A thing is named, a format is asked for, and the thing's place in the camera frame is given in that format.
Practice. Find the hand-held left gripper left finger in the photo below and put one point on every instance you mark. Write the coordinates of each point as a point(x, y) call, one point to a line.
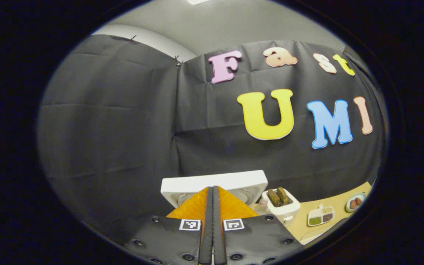
point(207, 235)

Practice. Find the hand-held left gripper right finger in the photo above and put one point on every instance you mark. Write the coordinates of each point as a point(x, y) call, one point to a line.
point(218, 235)

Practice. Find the white rice cooker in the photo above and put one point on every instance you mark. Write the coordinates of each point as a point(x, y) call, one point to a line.
point(197, 182)

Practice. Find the clear tray of rice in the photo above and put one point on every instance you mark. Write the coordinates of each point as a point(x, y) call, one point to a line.
point(311, 237)

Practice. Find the brown toast slice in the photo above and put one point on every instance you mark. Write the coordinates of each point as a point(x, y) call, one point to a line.
point(273, 198)
point(283, 195)

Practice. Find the white toaster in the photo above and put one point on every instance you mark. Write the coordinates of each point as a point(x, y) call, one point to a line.
point(285, 213)

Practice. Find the white divided grain dish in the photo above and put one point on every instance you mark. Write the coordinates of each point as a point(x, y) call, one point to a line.
point(320, 217)

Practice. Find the pale green plate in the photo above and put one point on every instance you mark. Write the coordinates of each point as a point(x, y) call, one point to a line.
point(349, 208)

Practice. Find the brown sausage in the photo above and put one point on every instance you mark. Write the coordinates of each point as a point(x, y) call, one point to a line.
point(353, 204)
point(359, 201)

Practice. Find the black backdrop cloth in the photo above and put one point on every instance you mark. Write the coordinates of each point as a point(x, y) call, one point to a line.
point(116, 129)

